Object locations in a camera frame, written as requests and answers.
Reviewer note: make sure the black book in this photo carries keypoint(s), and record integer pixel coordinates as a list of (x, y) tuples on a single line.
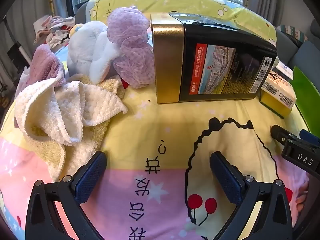
[(212, 62)]

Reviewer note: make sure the yellow terry towel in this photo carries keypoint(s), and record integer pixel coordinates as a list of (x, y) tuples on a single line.
[(47, 142)]

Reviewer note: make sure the green box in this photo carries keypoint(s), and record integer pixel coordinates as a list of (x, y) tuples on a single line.
[(305, 97)]

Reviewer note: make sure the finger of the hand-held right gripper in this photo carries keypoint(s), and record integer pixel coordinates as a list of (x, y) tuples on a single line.
[(282, 135), (308, 137)]

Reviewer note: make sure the yellow sponge pack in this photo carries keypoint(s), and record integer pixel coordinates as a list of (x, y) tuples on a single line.
[(277, 92)]

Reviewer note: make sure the pink towel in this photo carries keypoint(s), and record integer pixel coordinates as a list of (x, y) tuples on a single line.
[(42, 65)]

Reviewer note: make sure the cartoon printed blanket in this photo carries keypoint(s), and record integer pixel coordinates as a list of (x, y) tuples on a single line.
[(160, 125)]

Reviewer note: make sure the red knit sock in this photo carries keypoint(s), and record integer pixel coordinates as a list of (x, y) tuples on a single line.
[(124, 83)]

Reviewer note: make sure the grey sofa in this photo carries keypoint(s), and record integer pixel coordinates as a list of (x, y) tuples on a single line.
[(307, 52)]

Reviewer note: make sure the striped cushion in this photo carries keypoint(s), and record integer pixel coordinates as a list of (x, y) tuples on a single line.
[(292, 33)]

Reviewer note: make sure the white and blue plush toy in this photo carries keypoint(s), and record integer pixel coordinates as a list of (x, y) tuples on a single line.
[(85, 47)]

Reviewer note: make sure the white waffle towel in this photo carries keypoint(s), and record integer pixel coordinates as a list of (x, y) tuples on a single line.
[(37, 100)]

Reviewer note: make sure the purple dotted mesh scarf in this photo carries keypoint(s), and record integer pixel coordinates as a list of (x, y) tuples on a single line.
[(130, 30)]

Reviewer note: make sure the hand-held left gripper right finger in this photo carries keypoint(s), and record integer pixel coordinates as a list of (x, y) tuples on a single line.
[(225, 177)]

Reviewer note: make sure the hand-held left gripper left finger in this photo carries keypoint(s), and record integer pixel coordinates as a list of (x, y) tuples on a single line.
[(91, 177)]

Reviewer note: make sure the pile of clothes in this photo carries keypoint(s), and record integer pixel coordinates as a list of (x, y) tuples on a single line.
[(55, 30)]

